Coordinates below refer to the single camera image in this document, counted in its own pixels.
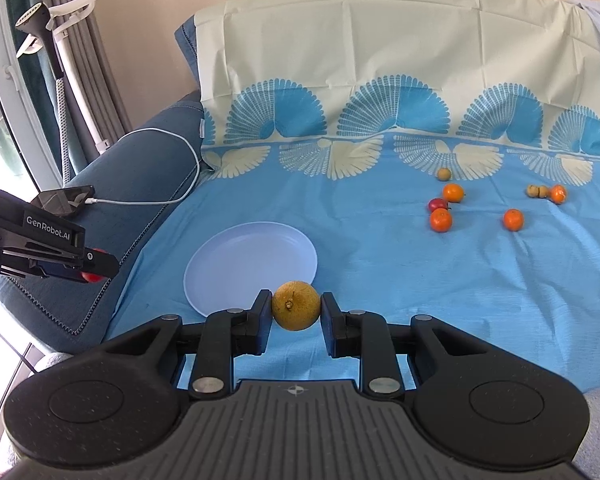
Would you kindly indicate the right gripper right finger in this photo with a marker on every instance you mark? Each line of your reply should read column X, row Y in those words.
column 364, row 336

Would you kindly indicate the garment steamer stand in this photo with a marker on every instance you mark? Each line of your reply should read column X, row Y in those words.
column 47, row 28

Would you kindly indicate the light blue plastic plate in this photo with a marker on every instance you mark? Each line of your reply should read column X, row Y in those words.
column 230, row 268

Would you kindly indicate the orange mandarin front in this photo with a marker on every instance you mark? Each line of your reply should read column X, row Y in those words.
column 440, row 220

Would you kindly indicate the blue patterned bed sheet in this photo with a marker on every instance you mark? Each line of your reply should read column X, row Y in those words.
column 334, row 117

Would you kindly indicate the orange mandarin top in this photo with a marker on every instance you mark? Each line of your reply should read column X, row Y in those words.
column 453, row 193

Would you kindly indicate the orange mandarin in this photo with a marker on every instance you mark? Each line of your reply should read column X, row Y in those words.
column 440, row 220
column 453, row 193
column 558, row 194
column 513, row 220

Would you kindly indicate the yellow round fruit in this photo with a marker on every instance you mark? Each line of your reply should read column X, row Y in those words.
column 296, row 306

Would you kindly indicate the grey curtain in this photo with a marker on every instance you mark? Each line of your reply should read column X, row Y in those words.
column 96, row 78

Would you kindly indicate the black smartphone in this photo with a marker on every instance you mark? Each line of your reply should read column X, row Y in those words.
column 64, row 202

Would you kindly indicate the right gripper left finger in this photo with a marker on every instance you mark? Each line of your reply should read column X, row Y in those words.
column 223, row 337

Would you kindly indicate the red tomato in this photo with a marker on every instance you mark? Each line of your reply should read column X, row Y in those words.
column 95, row 265
column 437, row 203

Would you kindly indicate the white window frame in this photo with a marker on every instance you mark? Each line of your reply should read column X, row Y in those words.
column 20, row 115

